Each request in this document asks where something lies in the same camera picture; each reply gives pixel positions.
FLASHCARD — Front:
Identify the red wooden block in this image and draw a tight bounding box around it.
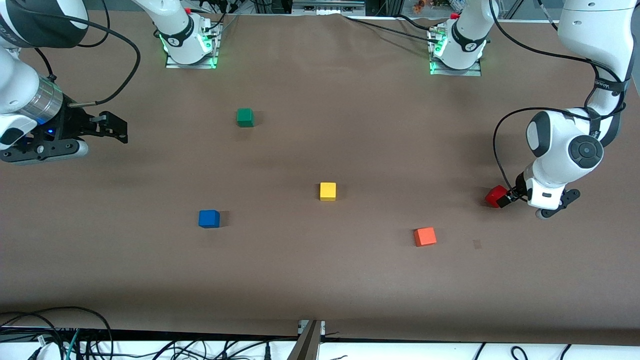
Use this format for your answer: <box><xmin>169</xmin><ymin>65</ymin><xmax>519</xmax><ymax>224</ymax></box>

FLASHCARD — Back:
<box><xmin>485</xmin><ymin>185</ymin><xmax>510</xmax><ymax>209</ymax></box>

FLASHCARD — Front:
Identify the orange wooden block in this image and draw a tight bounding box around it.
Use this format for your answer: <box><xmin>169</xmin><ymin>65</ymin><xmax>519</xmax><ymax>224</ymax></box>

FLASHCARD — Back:
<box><xmin>413</xmin><ymin>227</ymin><xmax>437</xmax><ymax>248</ymax></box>

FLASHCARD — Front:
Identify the table cover sheet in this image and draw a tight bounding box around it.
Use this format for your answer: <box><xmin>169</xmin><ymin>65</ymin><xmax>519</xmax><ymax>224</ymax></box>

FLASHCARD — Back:
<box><xmin>0</xmin><ymin>11</ymin><xmax>640</xmax><ymax>346</ymax></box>

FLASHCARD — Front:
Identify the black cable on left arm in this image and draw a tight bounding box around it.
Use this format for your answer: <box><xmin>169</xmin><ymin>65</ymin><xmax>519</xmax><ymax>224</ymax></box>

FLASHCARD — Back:
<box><xmin>487</xmin><ymin>0</ymin><xmax>628</xmax><ymax>201</ymax></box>

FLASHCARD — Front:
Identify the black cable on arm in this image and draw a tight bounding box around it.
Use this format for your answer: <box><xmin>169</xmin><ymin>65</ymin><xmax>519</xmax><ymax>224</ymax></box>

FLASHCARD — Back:
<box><xmin>7</xmin><ymin>0</ymin><xmax>142</xmax><ymax>108</ymax></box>
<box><xmin>487</xmin><ymin>0</ymin><xmax>628</xmax><ymax>201</ymax></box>

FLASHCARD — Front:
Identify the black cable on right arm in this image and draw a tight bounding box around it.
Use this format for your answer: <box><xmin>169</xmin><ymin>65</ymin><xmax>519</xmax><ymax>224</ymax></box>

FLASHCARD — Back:
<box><xmin>7</xmin><ymin>0</ymin><xmax>142</xmax><ymax>108</ymax></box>

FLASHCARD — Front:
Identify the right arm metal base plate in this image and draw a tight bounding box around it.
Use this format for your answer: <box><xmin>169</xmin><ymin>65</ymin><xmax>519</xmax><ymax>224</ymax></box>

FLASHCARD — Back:
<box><xmin>165</xmin><ymin>22</ymin><xmax>221</xmax><ymax>70</ymax></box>

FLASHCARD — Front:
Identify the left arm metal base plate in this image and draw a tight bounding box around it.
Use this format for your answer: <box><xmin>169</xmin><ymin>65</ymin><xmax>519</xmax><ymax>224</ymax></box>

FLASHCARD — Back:
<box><xmin>429</xmin><ymin>27</ymin><xmax>483</xmax><ymax>77</ymax></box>

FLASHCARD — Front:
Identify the black looped cable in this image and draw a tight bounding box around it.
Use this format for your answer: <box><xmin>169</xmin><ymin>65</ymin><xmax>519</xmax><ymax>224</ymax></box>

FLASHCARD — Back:
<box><xmin>0</xmin><ymin>306</ymin><xmax>115</xmax><ymax>360</ymax></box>

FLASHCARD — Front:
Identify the black cable to arm base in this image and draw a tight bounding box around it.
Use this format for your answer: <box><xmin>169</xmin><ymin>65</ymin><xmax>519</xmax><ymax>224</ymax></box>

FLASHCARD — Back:
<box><xmin>342</xmin><ymin>15</ymin><xmax>443</xmax><ymax>51</ymax></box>

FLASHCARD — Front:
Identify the teal cable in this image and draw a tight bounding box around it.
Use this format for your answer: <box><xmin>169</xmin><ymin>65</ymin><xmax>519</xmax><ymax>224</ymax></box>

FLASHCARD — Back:
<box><xmin>65</xmin><ymin>330</ymin><xmax>82</xmax><ymax>360</ymax></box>

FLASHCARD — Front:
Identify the aluminium frame bar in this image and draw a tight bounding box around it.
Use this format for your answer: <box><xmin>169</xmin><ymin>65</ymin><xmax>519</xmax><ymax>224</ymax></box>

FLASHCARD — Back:
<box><xmin>292</xmin><ymin>0</ymin><xmax>366</xmax><ymax>13</ymax></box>

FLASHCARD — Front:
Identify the silver metal bracket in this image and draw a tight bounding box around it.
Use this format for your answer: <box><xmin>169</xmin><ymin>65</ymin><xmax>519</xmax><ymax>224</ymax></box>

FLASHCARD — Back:
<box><xmin>298</xmin><ymin>319</ymin><xmax>326</xmax><ymax>337</ymax></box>

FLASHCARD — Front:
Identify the aluminium profile post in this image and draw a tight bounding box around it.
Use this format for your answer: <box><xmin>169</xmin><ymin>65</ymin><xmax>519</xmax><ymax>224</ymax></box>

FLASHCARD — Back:
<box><xmin>287</xmin><ymin>320</ymin><xmax>323</xmax><ymax>360</ymax></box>

